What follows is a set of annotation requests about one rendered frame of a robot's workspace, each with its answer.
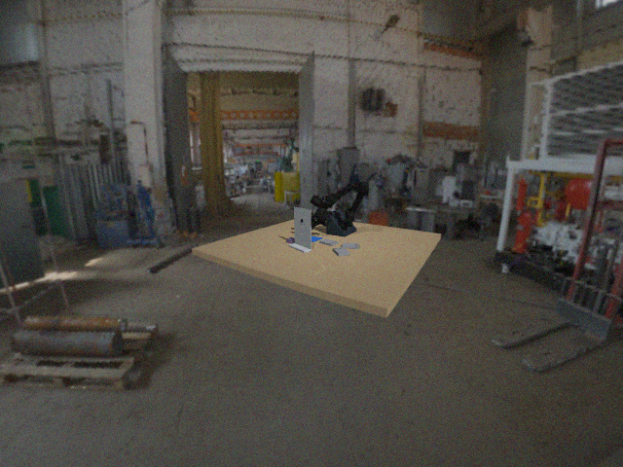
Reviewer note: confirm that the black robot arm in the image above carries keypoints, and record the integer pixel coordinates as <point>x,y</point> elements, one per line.
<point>332,199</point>

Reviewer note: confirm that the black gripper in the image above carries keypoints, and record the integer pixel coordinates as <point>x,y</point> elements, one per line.
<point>317,222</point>

